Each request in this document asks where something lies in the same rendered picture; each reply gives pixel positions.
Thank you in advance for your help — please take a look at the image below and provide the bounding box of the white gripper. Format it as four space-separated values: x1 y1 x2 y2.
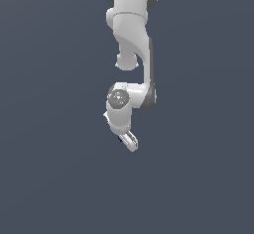
102 108 140 153

